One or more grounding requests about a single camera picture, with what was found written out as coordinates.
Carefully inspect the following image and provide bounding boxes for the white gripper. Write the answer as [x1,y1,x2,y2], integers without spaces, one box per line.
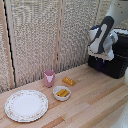
[87,46,115,62]

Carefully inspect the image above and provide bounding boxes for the black air fryer drawer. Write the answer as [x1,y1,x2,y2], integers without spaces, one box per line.
[87,55,127,80]

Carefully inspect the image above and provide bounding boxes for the orange food piece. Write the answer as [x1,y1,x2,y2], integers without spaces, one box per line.
[61,76,77,87]

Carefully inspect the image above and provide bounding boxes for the black air fryer housing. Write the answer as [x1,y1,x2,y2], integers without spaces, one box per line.
[87,28,128,80]

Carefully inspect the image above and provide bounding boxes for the yellow food piece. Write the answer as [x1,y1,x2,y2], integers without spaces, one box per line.
[55,88,68,98]
[59,90,70,98]

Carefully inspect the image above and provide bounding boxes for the pink cup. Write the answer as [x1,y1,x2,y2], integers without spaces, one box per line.
[43,69,56,89]

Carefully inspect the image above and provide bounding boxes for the white oval bowl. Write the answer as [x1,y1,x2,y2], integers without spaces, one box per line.
[52,85,72,102]

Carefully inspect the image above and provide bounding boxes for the woven folding screen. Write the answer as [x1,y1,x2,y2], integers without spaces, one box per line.
[0,0,114,94]

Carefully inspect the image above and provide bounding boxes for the white floral rim plate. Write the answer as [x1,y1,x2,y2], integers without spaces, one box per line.
[3,89,50,123]

